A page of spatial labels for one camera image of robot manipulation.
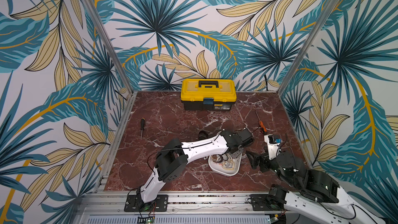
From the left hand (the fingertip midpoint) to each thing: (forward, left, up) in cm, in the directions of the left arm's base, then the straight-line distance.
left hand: (231, 148), depth 83 cm
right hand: (-7, -7, +15) cm, 18 cm away
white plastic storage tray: (-6, +4, -7) cm, 10 cm away
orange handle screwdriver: (+21, -23, -6) cm, 31 cm away
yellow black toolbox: (+31, +12, +9) cm, 34 cm away
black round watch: (+12, +15, -7) cm, 20 cm away
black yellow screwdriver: (+18, +54, -8) cm, 58 cm away
